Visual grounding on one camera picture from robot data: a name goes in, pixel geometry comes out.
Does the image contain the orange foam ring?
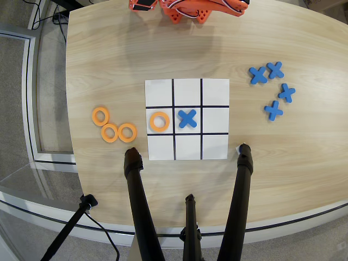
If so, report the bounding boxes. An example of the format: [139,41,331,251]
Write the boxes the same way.
[149,111,171,133]
[101,123,120,143]
[91,107,111,127]
[117,123,138,143]

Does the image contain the blue foam cross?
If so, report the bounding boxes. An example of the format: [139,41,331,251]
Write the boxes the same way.
[248,66,269,85]
[178,109,197,129]
[263,100,284,122]
[277,83,296,103]
[265,61,285,80]

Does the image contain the white tic-tac-toe paper board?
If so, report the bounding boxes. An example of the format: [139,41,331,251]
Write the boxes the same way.
[145,78,231,161]

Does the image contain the thick black tripod leg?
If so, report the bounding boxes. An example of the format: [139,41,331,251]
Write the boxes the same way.
[123,147,166,261]
[216,143,254,261]

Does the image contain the thin black tripod leg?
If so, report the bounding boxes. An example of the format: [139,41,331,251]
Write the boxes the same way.
[179,194,203,261]

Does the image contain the slim black stand pole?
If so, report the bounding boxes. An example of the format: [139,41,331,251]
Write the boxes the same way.
[40,194,98,261]

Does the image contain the black furniture leg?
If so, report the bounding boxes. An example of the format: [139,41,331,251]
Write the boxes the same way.
[50,0,92,12]

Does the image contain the black stand cable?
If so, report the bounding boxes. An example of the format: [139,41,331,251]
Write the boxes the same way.
[84,211,121,261]

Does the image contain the black camera tripod legs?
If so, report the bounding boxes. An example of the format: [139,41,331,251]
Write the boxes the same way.
[0,190,348,250]

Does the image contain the white metal floor frame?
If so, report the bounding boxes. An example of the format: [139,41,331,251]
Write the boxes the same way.
[0,23,78,167]

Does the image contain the black floor cable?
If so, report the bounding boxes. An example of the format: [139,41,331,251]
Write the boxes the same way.
[51,4,69,43]
[28,0,47,30]

